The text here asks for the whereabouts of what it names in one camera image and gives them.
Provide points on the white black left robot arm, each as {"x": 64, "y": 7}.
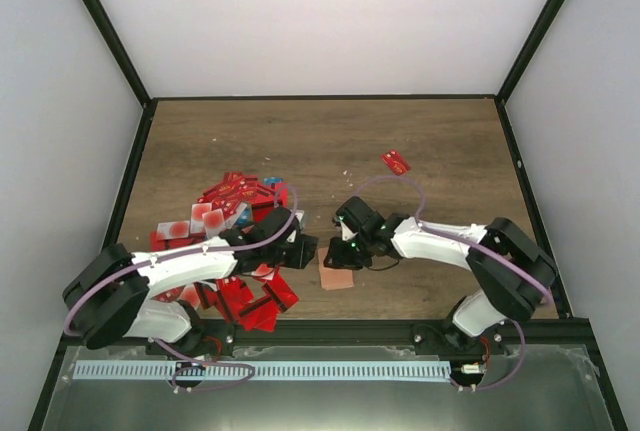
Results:
{"x": 113, "y": 297}

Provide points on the blue card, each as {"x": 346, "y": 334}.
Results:
{"x": 272, "y": 181}

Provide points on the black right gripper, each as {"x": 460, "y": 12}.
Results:
{"x": 340, "y": 259}

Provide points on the light blue slotted cable duct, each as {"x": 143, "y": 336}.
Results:
{"x": 410, "y": 371}

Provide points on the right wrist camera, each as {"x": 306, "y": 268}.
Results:
{"x": 346, "y": 233}

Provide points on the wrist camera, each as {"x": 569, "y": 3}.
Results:
{"x": 346, "y": 233}
{"x": 301, "y": 217}

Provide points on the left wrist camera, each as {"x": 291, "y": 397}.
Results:
{"x": 301, "y": 217}

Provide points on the pile of red cards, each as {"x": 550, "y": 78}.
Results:
{"x": 237, "y": 271}

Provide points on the black enclosure frame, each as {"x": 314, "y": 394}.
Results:
{"x": 534, "y": 39}

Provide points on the lone red VIP card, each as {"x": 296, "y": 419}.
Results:
{"x": 395, "y": 162}

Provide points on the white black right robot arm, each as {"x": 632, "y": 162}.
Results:
{"x": 513, "y": 273}

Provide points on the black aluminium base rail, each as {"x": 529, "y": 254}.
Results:
{"x": 427, "y": 337}

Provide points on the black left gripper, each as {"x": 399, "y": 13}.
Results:
{"x": 299, "y": 261}

